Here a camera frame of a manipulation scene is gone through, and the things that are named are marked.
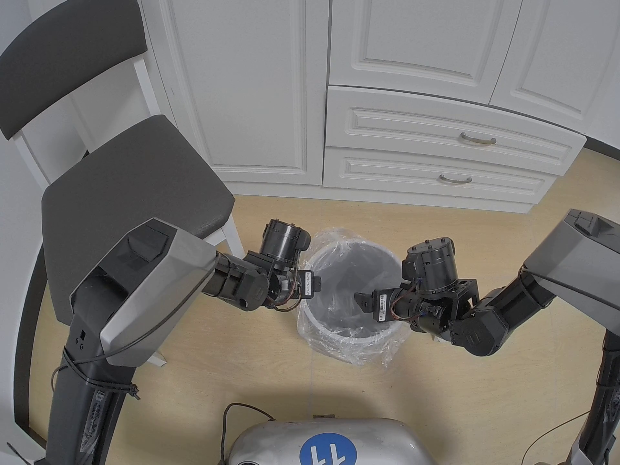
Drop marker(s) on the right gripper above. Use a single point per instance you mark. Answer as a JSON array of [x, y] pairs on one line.
[[382, 305]]

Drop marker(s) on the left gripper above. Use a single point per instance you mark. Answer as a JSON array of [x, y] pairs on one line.
[[308, 284]]

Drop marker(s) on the clear plastic bag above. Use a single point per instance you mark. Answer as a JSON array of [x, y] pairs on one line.
[[387, 351]]

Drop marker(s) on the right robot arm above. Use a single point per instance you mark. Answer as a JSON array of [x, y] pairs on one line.
[[557, 269]]

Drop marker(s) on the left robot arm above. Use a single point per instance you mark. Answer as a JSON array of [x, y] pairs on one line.
[[145, 284]]

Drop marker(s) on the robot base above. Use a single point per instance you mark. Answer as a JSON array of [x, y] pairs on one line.
[[378, 439]]

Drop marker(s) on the white trash bin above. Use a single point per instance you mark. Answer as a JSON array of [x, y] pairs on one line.
[[329, 327]]

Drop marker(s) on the grey padded white chair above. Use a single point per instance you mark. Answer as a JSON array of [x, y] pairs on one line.
[[135, 177]]

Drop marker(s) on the white wardrobe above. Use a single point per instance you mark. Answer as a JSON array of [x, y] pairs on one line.
[[411, 27]]

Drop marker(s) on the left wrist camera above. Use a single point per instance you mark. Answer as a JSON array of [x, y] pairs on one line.
[[302, 241]]

